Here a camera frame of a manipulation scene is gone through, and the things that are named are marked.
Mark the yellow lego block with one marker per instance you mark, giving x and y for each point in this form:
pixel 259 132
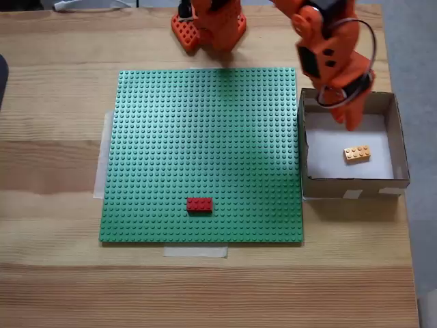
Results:
pixel 357 154

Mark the cardboard box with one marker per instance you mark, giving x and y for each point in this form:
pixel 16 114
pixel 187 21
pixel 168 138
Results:
pixel 355 189

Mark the green lego baseplate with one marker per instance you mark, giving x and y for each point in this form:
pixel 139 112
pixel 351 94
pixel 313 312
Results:
pixel 205 143

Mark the red lego block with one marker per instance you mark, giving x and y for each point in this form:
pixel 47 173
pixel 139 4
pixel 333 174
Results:
pixel 199 205

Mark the white paper sheet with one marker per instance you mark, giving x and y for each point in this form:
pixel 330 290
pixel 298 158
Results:
pixel 327 157

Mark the translucent tape strip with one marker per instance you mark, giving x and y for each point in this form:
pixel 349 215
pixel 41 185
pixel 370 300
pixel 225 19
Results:
pixel 194 251
pixel 101 160

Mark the black rounded object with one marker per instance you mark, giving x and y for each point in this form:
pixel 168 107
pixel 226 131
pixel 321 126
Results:
pixel 2 82

